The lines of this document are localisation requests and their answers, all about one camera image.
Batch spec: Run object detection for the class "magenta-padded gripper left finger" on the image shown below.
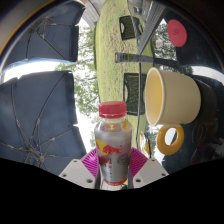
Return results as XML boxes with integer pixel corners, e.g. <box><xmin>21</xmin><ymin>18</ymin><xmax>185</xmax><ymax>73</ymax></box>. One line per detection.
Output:
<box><xmin>59</xmin><ymin>148</ymin><xmax>100</xmax><ymax>190</ymax></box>

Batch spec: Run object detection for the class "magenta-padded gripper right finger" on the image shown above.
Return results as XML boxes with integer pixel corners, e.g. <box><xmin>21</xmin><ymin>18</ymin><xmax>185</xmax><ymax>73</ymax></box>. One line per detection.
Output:
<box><xmin>128</xmin><ymin>147</ymin><xmax>170</xmax><ymax>190</ymax></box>

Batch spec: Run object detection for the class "red-capped drink bottle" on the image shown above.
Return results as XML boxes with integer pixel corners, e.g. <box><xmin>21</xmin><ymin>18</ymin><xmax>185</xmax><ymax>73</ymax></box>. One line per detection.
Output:
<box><xmin>94</xmin><ymin>101</ymin><xmax>133</xmax><ymax>187</ymax></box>

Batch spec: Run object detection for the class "large navy patio umbrella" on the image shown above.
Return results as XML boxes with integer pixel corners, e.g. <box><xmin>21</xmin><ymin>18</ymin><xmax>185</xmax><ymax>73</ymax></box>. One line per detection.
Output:
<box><xmin>0</xmin><ymin>70</ymin><xmax>87</xmax><ymax>175</ymax></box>

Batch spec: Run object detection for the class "black wicker glass-top table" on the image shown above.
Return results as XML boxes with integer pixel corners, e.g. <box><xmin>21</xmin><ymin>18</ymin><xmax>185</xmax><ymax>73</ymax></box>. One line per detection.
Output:
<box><xmin>134</xmin><ymin>0</ymin><xmax>224</xmax><ymax>175</ymax></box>

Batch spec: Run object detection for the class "navy umbrella with light-blue edge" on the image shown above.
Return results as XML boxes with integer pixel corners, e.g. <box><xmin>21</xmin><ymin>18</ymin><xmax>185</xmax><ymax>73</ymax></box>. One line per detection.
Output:
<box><xmin>0</xmin><ymin>0</ymin><xmax>86</xmax><ymax>73</ymax></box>

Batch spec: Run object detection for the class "flat round red coaster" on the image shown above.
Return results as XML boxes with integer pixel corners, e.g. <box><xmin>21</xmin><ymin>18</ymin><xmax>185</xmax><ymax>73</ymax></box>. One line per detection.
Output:
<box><xmin>166</xmin><ymin>18</ymin><xmax>189</xmax><ymax>48</ymax></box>

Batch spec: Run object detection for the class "cream mug with yellow handle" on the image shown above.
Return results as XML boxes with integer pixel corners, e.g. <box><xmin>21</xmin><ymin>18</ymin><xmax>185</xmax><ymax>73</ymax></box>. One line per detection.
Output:
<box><xmin>143</xmin><ymin>67</ymin><xmax>203</xmax><ymax>157</ymax></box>

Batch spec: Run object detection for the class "grey upright post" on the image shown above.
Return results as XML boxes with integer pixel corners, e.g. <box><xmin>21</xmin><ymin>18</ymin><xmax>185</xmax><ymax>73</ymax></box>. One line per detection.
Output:
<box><xmin>114</xmin><ymin>51</ymin><xmax>155</xmax><ymax>65</ymax></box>

